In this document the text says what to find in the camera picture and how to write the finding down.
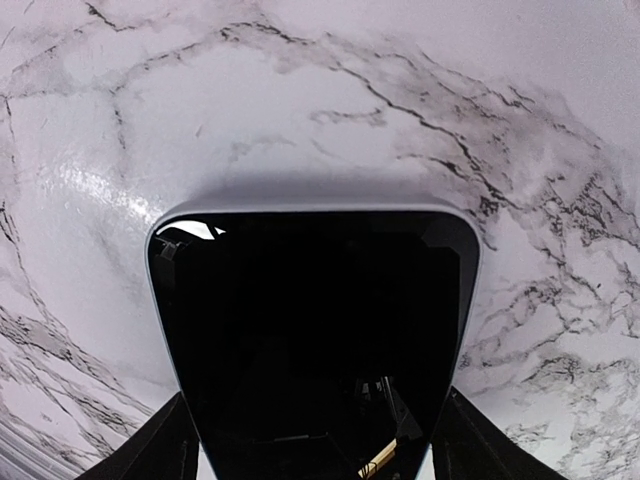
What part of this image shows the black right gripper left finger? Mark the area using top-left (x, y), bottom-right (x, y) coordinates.
top-left (77, 392), bottom-right (199, 480)

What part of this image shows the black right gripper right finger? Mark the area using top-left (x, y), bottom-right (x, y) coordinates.
top-left (431, 388), bottom-right (565, 480)

